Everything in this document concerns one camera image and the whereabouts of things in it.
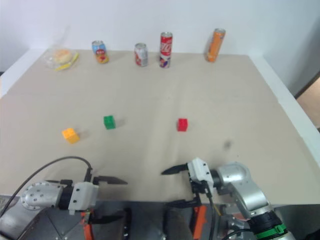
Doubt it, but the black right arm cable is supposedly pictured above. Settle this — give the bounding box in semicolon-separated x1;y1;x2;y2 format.
204;185;254;240

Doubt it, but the grey robot torso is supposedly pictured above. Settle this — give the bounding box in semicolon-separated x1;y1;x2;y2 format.
0;193;320;240

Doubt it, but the tall orange drink can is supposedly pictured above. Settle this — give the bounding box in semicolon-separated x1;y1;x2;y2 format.
204;27;227;63

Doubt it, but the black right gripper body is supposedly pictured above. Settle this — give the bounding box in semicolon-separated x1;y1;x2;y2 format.
184;162;210;201

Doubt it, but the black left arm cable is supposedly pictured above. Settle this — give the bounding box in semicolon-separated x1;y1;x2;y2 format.
0;156;94;219

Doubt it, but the yellow toy block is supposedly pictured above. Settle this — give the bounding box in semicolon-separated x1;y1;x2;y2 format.
61;127;81;145

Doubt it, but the blue and orange drink can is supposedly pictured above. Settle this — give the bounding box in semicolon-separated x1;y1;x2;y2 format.
91;40;110;65

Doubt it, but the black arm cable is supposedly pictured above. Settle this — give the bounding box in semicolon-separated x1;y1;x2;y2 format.
204;185;254;240
0;156;94;219

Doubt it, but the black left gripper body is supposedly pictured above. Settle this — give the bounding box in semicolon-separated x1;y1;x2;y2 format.
80;169;101;224

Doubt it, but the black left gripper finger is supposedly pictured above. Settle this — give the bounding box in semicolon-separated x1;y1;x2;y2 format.
90;213;126;225
93;175;129;186

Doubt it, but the bagged bread bun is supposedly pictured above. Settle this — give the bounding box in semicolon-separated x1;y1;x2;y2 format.
43;46;81;73

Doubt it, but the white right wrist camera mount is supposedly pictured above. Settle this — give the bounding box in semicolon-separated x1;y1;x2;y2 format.
186;157;216;199

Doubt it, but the green toy block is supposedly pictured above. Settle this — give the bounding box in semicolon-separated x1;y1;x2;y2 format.
103;114;118;131

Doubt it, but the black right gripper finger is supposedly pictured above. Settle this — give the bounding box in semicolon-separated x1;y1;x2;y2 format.
160;162;189;176
164;197;201;209

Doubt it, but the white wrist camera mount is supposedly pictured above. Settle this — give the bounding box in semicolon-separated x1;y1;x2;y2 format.
68;182;99;216
186;157;216;199

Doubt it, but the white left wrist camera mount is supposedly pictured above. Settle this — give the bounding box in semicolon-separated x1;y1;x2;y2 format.
68;182;99;216

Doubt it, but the tall red drink can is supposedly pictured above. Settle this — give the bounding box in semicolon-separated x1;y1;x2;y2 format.
159;31;174;69

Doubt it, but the orange plastic bracket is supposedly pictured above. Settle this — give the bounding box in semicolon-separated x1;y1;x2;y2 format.
80;211;95;240
190;205;208;238

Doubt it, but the red toy block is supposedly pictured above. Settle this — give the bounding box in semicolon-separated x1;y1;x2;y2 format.
177;117;190;133

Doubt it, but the brown wooden furniture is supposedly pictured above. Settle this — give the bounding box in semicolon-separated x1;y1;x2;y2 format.
295;84;320;130

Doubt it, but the beige table cover sheet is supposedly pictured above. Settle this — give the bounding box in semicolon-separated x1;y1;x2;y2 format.
0;48;320;204

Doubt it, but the silver and red drink can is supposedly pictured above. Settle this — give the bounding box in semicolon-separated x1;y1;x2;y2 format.
134;42;149;68

